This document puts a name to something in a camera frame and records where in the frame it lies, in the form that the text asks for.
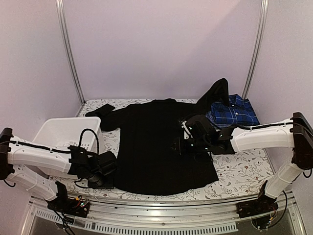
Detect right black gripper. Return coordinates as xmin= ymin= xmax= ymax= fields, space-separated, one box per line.
xmin=169 ymin=138 xmax=209 ymax=156

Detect black long sleeve shirt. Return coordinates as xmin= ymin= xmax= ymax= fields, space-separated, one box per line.
xmin=87 ymin=78 xmax=228 ymax=196

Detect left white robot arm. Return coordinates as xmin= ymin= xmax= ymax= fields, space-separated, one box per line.
xmin=0 ymin=128 xmax=117 ymax=212

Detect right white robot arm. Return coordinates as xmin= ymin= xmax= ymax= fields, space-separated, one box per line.
xmin=172 ymin=112 xmax=313 ymax=213

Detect white plastic basket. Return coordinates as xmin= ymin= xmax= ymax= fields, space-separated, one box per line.
xmin=33 ymin=117 xmax=105 ymax=154

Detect blue checked folded shirt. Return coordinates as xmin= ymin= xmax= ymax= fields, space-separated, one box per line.
xmin=206 ymin=112 xmax=232 ymax=129

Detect blue plaid folded shirt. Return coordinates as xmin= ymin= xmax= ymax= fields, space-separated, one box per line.
xmin=210 ymin=94 xmax=260 ymax=126

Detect floral patterned table cloth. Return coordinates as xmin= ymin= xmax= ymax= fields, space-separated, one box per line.
xmin=48 ymin=98 xmax=277 ymax=202

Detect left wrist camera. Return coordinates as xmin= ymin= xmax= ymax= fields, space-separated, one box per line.
xmin=98 ymin=151 xmax=117 ymax=176

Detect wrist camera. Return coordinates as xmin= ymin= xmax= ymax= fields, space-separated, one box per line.
xmin=98 ymin=151 xmax=117 ymax=176
xmin=181 ymin=115 xmax=216 ymax=138

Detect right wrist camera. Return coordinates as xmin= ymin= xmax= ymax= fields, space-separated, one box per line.
xmin=181 ymin=115 xmax=216 ymax=138

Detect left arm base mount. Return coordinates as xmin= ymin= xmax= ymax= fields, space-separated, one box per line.
xmin=47 ymin=196 xmax=90 ymax=218

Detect aluminium front rail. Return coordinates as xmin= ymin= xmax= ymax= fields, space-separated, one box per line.
xmin=21 ymin=191 xmax=309 ymax=235

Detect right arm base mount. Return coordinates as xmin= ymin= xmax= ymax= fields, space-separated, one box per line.
xmin=236 ymin=194 xmax=278 ymax=218

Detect right aluminium frame post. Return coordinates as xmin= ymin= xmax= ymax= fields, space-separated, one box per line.
xmin=242 ymin=0 xmax=269 ymax=99

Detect aluminium frame post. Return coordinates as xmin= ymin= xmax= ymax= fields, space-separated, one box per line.
xmin=242 ymin=0 xmax=269 ymax=99
xmin=55 ymin=0 xmax=86 ymax=105

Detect left aluminium frame post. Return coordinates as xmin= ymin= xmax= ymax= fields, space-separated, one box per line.
xmin=55 ymin=0 xmax=86 ymax=105

